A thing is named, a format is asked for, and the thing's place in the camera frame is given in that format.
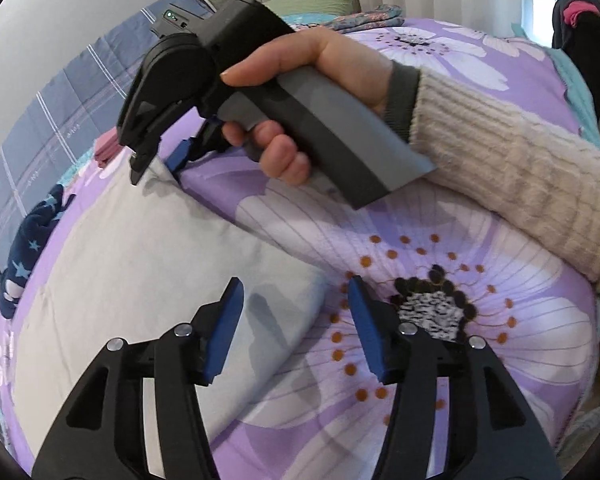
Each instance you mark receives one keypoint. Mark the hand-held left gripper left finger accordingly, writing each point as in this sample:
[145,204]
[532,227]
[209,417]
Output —
[225,330]

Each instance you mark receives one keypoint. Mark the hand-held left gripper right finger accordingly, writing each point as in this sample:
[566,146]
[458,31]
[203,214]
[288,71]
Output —
[365,330]

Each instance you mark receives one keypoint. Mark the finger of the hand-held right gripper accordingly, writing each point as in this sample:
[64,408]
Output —
[182,152]
[142,135]

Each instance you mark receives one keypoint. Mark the pale long-sleeve shirt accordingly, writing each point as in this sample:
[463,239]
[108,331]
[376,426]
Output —
[130,260]

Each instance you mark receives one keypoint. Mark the person's right forearm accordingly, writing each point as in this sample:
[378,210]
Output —
[505,160]

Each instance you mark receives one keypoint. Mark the pink folded clothes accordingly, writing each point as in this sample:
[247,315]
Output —
[107,150]

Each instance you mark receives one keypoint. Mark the person's right hand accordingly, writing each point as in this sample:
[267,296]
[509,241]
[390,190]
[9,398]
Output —
[340,55]

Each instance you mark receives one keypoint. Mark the purple floral blanket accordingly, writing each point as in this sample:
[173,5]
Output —
[480,270]

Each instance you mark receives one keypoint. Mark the green pillow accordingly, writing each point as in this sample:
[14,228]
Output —
[315,2]

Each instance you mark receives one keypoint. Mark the navy star-patterned garment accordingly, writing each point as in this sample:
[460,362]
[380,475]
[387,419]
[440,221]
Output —
[22,260]

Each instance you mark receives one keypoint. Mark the grey floral folded garment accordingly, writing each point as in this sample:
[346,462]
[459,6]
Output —
[365,17]

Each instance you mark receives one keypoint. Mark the pink garment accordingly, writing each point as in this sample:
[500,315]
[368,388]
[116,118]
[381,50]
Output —
[580,12]

